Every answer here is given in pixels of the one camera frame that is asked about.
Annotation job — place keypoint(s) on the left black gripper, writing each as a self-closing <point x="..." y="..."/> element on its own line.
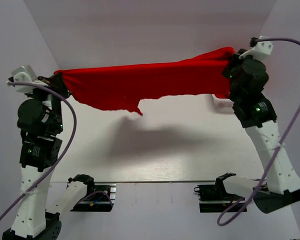
<point x="55" y="81"/>

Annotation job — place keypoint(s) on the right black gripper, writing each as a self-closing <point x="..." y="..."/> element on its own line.
<point x="235" y="60"/>

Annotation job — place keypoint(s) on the red t shirt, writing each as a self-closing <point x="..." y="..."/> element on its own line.
<point x="115" y="88"/>

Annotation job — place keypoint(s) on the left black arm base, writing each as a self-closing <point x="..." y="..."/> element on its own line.
<point x="101" y="199"/>

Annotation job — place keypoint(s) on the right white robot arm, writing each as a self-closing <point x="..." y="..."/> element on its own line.
<point x="281" y="185"/>

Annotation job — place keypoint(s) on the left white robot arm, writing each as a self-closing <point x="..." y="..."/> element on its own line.
<point x="40" y="154"/>

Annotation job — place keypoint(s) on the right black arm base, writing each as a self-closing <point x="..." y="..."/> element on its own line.
<point x="212" y="200"/>

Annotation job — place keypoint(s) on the white plastic basket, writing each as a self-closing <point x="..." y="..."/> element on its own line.
<point x="222" y="103"/>

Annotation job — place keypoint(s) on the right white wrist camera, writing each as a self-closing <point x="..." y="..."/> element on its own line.
<point x="261" y="48"/>

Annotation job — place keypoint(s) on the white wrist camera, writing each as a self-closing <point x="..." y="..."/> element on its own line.
<point x="23" y="74"/>
<point x="261" y="48"/>

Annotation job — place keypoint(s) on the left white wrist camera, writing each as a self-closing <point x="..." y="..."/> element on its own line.
<point x="23" y="74"/>

